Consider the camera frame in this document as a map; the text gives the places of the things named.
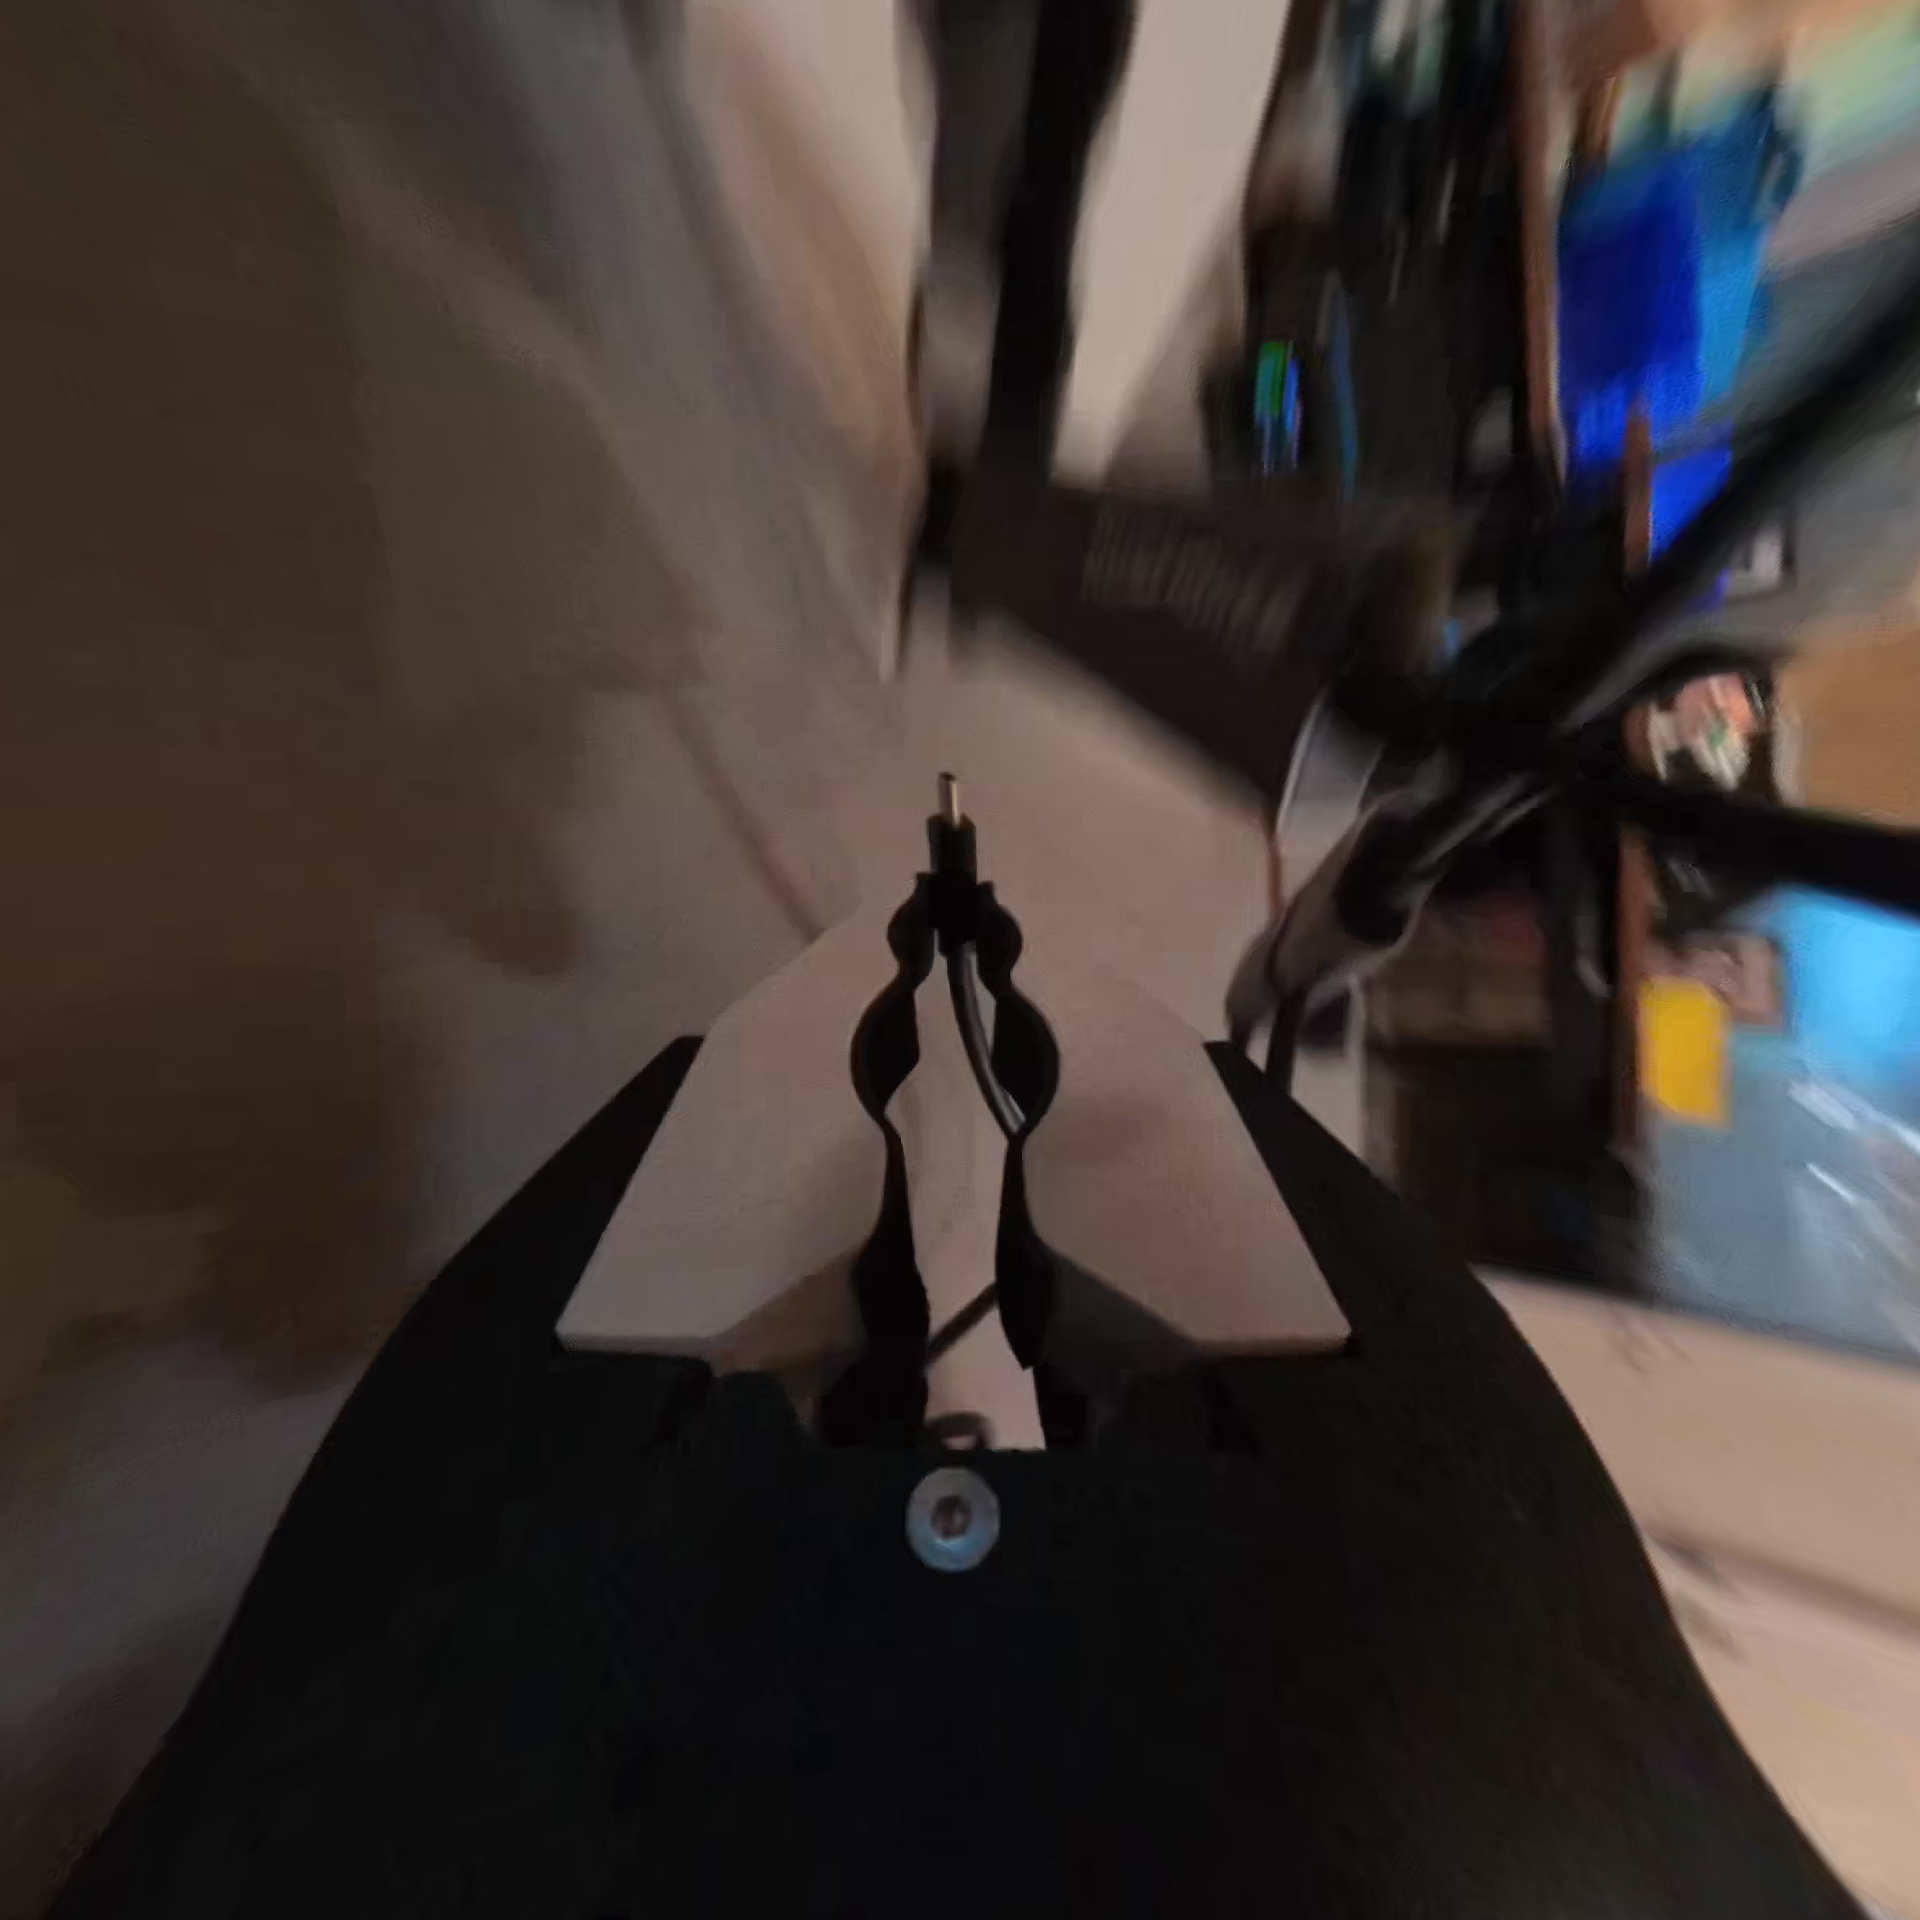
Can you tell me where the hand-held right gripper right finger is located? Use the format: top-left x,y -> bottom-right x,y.
976,885 -> 1353,1431

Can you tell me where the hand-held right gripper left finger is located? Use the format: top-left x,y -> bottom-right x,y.
556,885 -> 939,1431

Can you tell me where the thin black cable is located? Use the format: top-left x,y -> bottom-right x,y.
920,769 -> 1038,1449

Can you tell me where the yellow plastic bin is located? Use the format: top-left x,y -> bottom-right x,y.
1634,975 -> 1734,1129

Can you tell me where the black label printer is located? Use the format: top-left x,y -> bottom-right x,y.
1200,285 -> 1443,513

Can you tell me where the stack of blue bins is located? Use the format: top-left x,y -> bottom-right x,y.
1553,83 -> 1809,565

